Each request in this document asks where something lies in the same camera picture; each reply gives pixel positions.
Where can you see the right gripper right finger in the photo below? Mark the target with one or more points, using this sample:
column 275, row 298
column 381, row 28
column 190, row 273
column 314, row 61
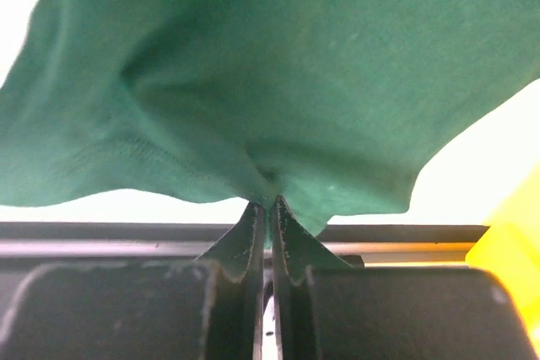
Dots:
column 328, row 309

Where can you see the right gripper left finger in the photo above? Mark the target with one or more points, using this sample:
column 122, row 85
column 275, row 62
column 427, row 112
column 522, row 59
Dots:
column 208, row 308

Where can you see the dark green t shirt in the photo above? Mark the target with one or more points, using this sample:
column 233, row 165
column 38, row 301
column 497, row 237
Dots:
column 334, row 104

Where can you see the yellow plastic tray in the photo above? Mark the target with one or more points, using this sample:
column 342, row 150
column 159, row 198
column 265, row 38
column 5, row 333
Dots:
column 510, row 250

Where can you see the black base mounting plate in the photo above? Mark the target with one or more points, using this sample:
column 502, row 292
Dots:
column 377, row 244

